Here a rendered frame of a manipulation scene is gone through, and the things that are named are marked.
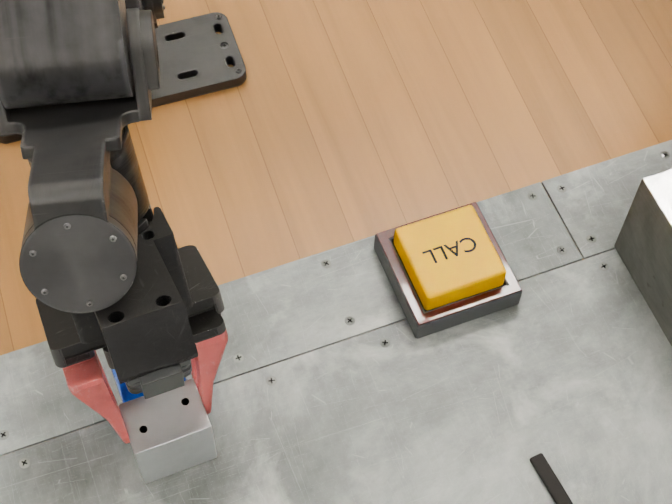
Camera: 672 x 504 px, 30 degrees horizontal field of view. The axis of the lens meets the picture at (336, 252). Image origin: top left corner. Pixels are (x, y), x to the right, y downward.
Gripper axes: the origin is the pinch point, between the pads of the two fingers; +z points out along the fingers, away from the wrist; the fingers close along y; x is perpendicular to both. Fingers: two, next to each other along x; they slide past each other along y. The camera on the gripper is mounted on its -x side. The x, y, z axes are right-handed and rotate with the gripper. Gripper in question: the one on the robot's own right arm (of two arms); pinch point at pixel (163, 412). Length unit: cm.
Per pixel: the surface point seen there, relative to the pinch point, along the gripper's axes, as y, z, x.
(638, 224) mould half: 34.7, -0.7, 0.8
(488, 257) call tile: 24.4, -0.5, 3.3
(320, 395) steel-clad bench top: 10.5, 4.5, 1.8
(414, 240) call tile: 20.2, -2.1, 6.1
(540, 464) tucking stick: 22.0, 9.1, -7.2
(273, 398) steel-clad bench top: 7.4, 4.1, 2.7
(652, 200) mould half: 34.7, -3.6, -1.2
